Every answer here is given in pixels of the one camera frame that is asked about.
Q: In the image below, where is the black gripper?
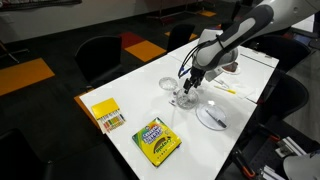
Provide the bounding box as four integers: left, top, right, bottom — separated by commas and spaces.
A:
182, 65, 207, 95

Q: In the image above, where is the clear glass bowl container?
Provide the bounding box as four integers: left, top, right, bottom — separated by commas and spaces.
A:
175, 87, 200, 111

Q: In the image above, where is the clear glass lid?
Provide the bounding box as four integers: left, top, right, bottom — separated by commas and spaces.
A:
158, 76, 179, 92

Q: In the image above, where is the yellow highlighter pen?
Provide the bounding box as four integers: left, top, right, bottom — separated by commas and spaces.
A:
213, 85, 237, 95

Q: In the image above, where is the white plate holding marker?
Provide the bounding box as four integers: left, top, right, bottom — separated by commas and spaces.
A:
195, 101, 230, 132

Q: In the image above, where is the chocolate cross bread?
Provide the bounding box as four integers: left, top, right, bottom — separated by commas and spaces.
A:
222, 61, 239, 73

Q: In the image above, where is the white plate under chocolate bread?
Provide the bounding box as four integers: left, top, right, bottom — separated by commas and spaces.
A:
221, 61, 242, 76

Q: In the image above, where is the black office chair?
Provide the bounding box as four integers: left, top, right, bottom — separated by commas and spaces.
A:
248, 33, 312, 74
165, 23, 197, 54
0, 128, 54, 180
73, 35, 125, 88
256, 73, 310, 125

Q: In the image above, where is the white paper napkin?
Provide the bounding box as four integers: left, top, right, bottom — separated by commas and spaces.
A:
218, 78, 257, 100

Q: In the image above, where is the yellow green crayon box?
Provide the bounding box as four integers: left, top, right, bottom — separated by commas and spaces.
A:
131, 116, 183, 168

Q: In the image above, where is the marker pack with yellow card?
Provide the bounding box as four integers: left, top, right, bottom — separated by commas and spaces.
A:
90, 97, 127, 135

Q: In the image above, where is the black orange clamp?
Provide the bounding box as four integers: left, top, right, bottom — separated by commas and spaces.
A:
233, 149, 257, 180

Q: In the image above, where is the black gripper cable bundle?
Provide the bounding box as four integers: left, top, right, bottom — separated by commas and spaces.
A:
177, 34, 224, 80

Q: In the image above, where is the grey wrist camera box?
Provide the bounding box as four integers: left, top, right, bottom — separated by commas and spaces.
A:
204, 65, 225, 83

